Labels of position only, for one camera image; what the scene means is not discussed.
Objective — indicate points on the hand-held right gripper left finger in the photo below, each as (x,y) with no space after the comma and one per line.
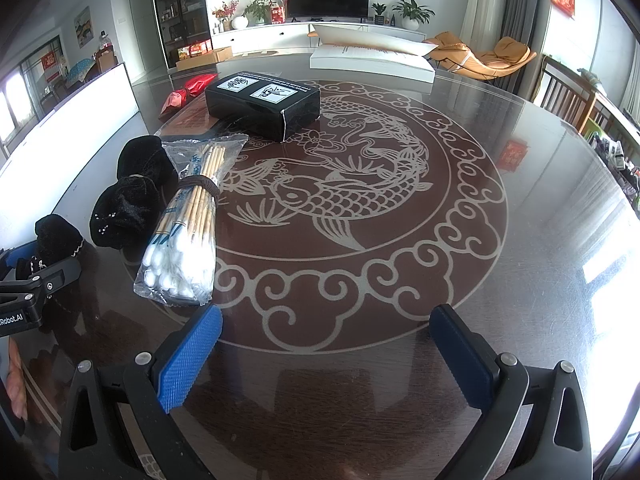
(190,355)

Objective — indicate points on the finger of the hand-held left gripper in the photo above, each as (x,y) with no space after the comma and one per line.
(60,280)
(12,252)

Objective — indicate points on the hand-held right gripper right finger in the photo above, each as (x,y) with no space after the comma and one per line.
(465,360)

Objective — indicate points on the bag of cotton swabs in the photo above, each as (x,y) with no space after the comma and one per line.
(175,260)

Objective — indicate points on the red snack packet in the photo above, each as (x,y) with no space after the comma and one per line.
(197,84)

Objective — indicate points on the person's left hand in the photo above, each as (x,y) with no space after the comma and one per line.
(17,385)

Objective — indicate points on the black velvet pouch upper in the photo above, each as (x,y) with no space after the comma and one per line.
(142,157)

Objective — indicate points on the large white board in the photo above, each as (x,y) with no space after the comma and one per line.
(75,115)

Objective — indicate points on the blue patterned cloth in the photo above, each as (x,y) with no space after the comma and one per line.
(80,70)

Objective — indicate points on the small wooden cabinet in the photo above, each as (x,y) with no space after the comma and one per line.
(106,60)

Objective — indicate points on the clear plastic bottle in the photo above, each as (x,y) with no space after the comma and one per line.
(105,41)

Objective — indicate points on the black box with white labels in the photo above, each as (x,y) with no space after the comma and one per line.
(260,105)

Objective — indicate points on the cardboard box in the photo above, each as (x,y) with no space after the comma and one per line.
(202,59)

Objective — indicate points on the wooden chair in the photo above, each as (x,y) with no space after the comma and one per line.
(565,90)

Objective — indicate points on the wooden side desk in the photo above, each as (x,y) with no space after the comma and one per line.
(612,110)

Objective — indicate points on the black glass display cabinet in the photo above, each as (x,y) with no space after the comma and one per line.
(177,10)

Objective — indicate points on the white flat box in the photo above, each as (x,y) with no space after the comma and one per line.
(370,66)

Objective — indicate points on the orange lounge chair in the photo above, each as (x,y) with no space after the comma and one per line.
(505,52)

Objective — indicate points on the white round vase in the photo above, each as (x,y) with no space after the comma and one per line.
(239,22)

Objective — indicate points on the white television cabinet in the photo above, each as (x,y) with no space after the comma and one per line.
(260,37)

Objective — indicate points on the red flower arrangement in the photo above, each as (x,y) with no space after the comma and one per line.
(226,12)

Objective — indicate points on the leafy green potted plant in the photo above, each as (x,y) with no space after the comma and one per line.
(257,10)

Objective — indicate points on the grey curtain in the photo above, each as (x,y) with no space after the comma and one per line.
(522,20)

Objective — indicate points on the red gift box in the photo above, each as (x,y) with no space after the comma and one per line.
(278,12)

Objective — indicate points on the large plant in white pot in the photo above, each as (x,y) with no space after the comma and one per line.
(412,10)

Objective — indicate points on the white sheer curtain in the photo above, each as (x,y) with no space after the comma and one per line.
(482,5)

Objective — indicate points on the small plant in dark pot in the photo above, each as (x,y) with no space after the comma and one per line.
(379,14)

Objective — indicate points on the framed wall painting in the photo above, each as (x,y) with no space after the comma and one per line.
(83,27)

